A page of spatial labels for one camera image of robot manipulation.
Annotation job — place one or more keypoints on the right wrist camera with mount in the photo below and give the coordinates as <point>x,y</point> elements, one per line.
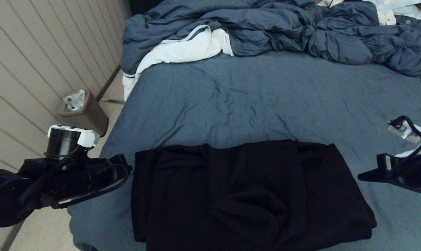
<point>411,134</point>

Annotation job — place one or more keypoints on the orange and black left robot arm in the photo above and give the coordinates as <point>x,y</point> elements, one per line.
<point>29,188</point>

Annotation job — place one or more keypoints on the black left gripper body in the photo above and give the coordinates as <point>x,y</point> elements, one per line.
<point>120,170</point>

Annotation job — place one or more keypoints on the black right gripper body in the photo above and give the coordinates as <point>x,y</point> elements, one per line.
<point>391,169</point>

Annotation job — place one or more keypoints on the beige trash bin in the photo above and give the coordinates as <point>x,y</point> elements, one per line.
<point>88,118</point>

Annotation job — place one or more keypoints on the white garment with grey stripe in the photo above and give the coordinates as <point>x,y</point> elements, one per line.
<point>182,48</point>

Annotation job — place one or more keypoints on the clear plastic bin bag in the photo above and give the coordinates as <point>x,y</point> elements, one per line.
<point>74,100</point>

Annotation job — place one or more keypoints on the cream rumpled garment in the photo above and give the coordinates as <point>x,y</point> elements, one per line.
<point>388,17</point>

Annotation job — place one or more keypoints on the grey metal rod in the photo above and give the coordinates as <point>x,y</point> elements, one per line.
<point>113,101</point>

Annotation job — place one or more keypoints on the blue bed sheet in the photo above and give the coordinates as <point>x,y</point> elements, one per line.
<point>266,97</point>

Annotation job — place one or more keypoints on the rumpled blue duvet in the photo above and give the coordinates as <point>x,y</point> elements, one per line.
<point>266,24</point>

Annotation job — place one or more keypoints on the black headboard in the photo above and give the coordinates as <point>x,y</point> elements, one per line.
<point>140,5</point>

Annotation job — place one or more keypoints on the black zip hoodie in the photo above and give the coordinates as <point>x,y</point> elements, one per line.
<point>252,195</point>

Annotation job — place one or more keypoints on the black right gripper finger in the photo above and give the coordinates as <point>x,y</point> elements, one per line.
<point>370,177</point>

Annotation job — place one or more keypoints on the white pillow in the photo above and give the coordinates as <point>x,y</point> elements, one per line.
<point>404,10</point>

